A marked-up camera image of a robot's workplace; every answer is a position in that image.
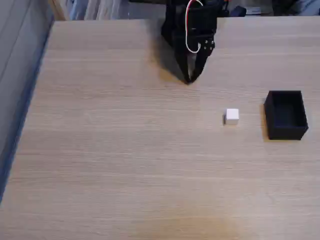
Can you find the white cube block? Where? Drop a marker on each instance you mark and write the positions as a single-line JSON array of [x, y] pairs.
[[232, 116]]

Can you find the black open box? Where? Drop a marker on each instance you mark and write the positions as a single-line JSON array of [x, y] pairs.
[[286, 117]]

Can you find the pale hanging cloth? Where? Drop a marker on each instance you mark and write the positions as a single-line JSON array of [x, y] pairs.
[[100, 9]]

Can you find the light wooden beam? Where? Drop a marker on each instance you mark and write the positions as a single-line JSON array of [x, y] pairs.
[[57, 10]]

